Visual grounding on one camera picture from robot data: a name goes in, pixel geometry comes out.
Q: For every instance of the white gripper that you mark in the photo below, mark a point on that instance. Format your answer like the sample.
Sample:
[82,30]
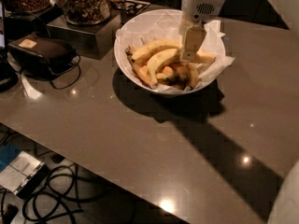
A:
[202,6]

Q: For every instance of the large front yellow banana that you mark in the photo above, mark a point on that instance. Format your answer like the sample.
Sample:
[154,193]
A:
[167,56]

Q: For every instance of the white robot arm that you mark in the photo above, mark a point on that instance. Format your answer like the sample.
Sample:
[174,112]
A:
[244,129]

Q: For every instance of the small right banana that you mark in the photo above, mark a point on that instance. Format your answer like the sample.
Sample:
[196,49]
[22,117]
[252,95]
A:
[193,75]

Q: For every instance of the white bowl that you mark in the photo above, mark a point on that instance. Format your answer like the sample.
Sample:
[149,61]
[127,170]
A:
[146,25]

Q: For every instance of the small middle banana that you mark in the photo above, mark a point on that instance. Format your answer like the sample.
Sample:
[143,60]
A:
[182,71]

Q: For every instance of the small orange banana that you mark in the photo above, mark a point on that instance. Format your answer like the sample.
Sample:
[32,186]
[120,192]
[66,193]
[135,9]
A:
[166,75]

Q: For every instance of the upper yellow banana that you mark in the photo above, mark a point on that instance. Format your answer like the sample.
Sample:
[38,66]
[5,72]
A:
[147,50]

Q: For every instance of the left lower small banana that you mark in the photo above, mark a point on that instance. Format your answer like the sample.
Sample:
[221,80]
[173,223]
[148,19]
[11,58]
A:
[141,71]

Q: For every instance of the white paper liner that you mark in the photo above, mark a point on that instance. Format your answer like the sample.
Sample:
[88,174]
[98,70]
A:
[149,27]

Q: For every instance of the glass jar of granola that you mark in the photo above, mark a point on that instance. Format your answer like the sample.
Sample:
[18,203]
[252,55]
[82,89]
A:
[85,12]

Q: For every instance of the black VR headset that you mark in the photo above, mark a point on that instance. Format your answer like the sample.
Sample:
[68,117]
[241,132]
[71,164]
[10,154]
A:
[43,58]

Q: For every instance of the black monitor stand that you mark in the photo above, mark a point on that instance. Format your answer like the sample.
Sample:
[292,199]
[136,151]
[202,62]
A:
[8,76]

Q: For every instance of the grey box on floor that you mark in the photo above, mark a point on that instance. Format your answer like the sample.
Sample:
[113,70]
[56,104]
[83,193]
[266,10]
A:
[21,174]

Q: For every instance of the steel pedestal block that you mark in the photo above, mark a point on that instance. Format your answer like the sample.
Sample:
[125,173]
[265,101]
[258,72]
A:
[93,41]

